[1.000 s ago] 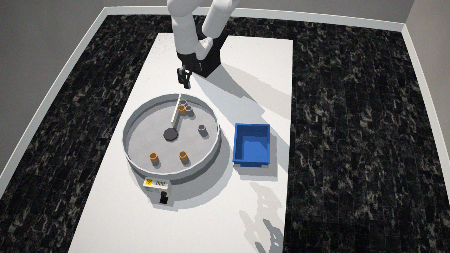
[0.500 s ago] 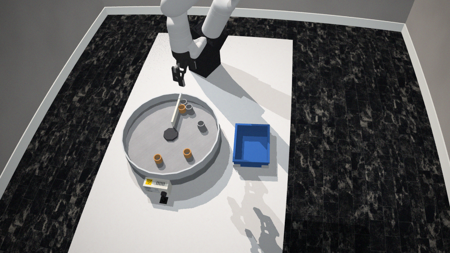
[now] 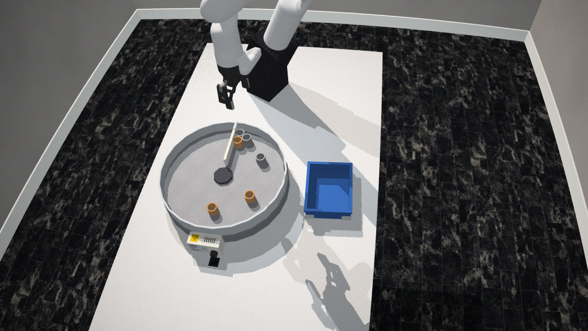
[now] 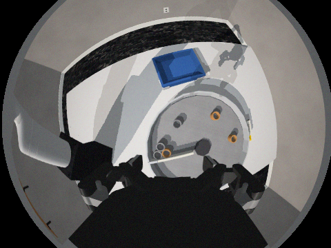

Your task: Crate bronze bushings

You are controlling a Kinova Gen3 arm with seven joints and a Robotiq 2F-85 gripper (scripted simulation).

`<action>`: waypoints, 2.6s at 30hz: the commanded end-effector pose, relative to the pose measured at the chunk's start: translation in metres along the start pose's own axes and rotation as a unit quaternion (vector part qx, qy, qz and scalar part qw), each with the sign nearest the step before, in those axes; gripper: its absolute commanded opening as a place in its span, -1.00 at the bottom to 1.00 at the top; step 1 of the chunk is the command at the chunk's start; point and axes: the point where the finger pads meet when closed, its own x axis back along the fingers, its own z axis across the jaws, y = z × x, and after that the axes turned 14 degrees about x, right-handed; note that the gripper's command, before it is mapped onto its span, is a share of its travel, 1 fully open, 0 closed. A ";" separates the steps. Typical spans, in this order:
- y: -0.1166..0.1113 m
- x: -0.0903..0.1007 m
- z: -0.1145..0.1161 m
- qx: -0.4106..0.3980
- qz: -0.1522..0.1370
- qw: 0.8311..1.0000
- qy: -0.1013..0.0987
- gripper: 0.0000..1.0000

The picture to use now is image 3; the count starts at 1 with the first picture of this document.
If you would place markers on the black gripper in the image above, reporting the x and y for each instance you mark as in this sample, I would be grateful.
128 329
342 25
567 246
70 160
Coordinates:
231 78

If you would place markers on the blue open-top crate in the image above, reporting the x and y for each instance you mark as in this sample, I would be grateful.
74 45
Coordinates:
328 190

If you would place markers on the bronze bushing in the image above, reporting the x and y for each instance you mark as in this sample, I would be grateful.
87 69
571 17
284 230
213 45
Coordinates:
238 142
248 193
211 205

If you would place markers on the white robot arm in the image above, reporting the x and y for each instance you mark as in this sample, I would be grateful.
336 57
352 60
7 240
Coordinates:
228 50

